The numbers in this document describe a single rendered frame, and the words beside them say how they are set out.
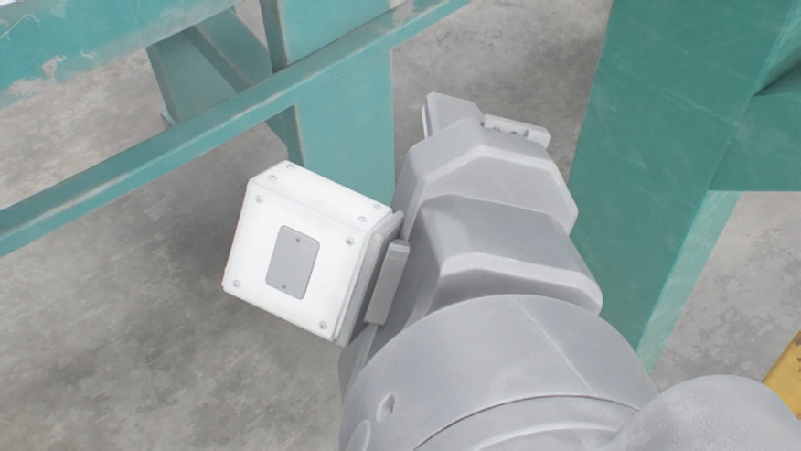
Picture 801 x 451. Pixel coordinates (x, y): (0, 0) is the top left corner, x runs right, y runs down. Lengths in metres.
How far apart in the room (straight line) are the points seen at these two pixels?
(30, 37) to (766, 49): 0.60
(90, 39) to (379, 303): 0.67
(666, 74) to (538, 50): 1.23
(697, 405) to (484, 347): 0.06
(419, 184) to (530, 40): 1.56
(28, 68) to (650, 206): 0.54
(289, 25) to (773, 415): 0.90
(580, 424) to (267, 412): 1.24
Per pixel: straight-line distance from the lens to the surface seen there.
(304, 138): 1.20
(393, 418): 0.24
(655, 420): 0.21
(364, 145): 1.29
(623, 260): 0.76
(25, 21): 0.91
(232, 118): 1.05
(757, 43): 0.56
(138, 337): 1.53
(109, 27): 0.94
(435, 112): 0.36
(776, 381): 0.95
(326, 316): 0.31
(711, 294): 1.58
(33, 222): 1.02
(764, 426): 0.20
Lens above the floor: 1.32
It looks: 56 degrees down
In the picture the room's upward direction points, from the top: 1 degrees clockwise
